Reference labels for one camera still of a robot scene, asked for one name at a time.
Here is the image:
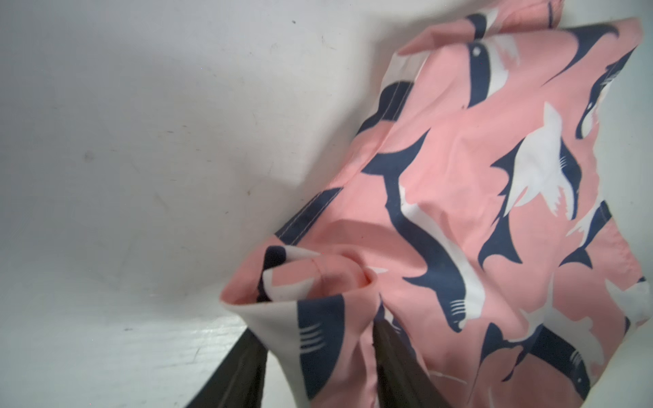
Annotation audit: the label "pink patterned shorts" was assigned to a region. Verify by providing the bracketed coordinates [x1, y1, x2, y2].
[220, 1, 652, 407]

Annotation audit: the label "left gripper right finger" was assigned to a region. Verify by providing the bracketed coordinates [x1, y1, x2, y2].
[372, 321, 452, 408]

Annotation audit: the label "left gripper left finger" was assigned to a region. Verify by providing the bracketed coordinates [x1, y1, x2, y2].
[187, 329, 268, 408]

